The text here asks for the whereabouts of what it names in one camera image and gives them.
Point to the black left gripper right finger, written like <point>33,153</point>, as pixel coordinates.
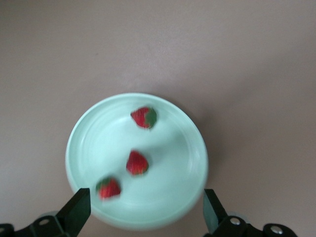
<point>217,222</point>

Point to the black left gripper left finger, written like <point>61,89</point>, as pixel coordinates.
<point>71,217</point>

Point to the pale green round plate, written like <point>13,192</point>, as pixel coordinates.
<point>172,160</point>

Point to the red strawberry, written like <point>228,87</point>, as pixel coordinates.
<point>140,117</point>
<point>137,163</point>
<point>109,190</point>

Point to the brown table cover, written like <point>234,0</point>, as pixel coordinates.
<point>49,49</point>

